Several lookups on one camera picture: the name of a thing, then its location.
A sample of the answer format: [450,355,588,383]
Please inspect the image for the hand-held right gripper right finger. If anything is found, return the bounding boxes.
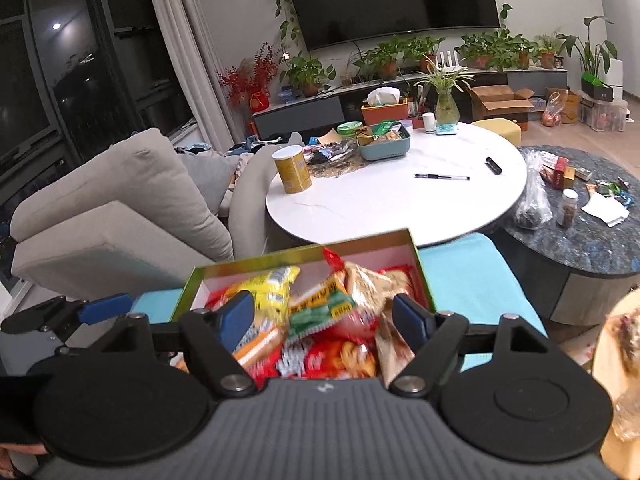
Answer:
[391,294,561,397]

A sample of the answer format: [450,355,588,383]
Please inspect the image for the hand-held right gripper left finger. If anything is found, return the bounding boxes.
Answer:
[85,290,256,398]

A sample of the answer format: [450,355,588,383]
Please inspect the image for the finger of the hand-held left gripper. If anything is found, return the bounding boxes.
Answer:
[0,293,133,341]

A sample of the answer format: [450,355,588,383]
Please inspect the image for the brown snack packet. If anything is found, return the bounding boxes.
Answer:
[375,310,417,387]

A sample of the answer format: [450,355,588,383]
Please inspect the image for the red yellow snack bag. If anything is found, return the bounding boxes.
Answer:
[207,265,301,331]

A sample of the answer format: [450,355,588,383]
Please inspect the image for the red rice cracker bag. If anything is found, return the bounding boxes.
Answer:
[345,261,417,313]

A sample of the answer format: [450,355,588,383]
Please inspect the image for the orange green snack packet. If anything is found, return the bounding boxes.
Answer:
[287,249,363,343]

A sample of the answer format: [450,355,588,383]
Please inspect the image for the red white snack packet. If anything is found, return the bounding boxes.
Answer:
[250,337,378,386]

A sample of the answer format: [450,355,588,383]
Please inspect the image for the green cardboard box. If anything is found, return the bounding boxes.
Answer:
[170,228,436,361]

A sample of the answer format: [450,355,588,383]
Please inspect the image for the person's left hand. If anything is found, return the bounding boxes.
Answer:
[0,444,36,478]

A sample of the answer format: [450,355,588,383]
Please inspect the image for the beige armchair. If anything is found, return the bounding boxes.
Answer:
[10,127,306,301]

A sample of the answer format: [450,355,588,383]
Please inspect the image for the white round table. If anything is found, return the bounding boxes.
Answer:
[265,121,528,248]

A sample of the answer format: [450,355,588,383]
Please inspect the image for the yellow can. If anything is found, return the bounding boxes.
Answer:
[272,145,313,195]

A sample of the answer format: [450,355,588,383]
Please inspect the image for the pile of clothes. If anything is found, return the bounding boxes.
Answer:
[175,132,303,171]

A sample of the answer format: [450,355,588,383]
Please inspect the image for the teal basket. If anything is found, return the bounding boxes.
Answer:
[356,121,413,162]

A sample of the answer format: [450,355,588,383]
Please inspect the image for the dark marble round table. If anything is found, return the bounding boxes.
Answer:
[492,145,640,326]

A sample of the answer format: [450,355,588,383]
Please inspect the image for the pile of small packets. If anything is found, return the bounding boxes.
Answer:
[302,140,363,167]

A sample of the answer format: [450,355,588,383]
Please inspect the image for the glass jar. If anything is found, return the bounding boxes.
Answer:
[556,189,580,228]

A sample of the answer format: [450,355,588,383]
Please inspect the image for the round wooden stool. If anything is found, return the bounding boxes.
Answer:
[590,290,640,480]

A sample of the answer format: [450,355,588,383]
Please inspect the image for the orange tissue box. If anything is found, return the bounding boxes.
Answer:
[361,87,410,126]

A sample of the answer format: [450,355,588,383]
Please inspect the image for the yellow cushion stool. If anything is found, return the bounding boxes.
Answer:
[470,117,523,147]

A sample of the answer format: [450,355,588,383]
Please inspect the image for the small red box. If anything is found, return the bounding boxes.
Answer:
[540,152,571,181]

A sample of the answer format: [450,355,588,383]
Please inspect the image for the glass vase with plant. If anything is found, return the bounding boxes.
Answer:
[415,57,476,125]

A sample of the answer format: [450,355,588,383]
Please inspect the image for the clear plastic bag with food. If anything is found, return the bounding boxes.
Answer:
[605,307,640,453]

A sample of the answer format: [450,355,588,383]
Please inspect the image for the white paper sheet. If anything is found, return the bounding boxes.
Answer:
[580,192,631,228]

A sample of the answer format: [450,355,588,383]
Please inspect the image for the open cardboard box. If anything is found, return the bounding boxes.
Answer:
[467,85,535,131]

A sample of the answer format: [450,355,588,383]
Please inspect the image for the red flower plant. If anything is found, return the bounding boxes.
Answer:
[217,42,281,113]

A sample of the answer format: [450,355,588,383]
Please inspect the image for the dark glass window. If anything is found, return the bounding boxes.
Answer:
[0,0,196,211]

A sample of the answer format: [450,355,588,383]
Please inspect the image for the orange plastic bag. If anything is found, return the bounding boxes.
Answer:
[541,91,568,128]

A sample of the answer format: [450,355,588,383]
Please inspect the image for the potted green plant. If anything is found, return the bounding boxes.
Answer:
[535,32,563,70]
[405,35,446,73]
[457,32,506,70]
[280,52,336,98]
[500,30,538,70]
[357,37,408,81]

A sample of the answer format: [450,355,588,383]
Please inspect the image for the small cardboard box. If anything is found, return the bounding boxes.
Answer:
[560,90,583,125]

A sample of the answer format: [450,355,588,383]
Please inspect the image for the white curtain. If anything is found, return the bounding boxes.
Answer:
[142,0,241,151]

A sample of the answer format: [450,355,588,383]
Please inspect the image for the clear storage boxes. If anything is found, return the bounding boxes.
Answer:
[580,97,628,133]

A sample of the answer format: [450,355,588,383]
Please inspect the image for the green black box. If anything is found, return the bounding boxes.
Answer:
[580,72,615,103]

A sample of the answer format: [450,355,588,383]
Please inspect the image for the black television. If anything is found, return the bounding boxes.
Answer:
[287,0,502,52]

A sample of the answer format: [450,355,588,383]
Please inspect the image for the white cabinet box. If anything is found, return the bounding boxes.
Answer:
[607,59,626,101]

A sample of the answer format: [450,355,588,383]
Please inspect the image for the tall broad-leaf plant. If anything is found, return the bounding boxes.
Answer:
[557,16,618,78]

